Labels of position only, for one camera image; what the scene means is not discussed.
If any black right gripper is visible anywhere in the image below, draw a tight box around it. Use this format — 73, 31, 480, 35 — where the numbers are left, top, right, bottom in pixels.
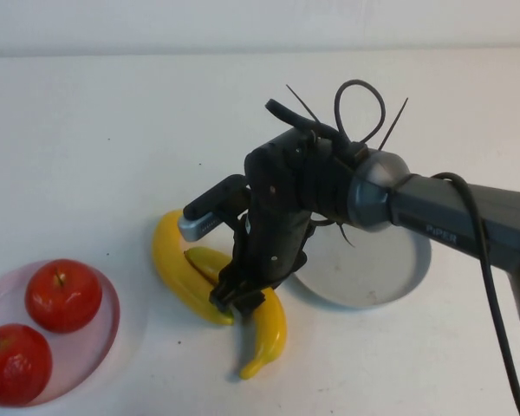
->
209, 129, 316, 317

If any yellow banana with green tip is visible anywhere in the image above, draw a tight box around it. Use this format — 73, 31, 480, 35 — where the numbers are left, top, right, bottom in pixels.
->
151, 209, 236, 327

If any red apple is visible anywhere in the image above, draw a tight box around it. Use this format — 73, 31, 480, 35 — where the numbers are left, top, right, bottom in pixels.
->
0, 323, 55, 408
23, 258, 104, 335

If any grey-blue round plate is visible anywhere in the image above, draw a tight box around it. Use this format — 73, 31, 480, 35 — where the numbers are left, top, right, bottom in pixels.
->
284, 215, 432, 311

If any pink round plate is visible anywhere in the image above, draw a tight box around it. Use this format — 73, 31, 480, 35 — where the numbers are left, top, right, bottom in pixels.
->
0, 259, 122, 409

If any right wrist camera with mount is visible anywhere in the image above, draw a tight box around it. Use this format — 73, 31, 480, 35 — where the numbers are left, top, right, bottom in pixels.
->
177, 172, 249, 242

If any looped grey cable tie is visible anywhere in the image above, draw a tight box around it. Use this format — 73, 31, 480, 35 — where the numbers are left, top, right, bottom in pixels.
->
334, 79, 385, 146

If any black right camera cable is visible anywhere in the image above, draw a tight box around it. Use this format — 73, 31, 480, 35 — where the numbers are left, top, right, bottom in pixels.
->
264, 98, 520, 416

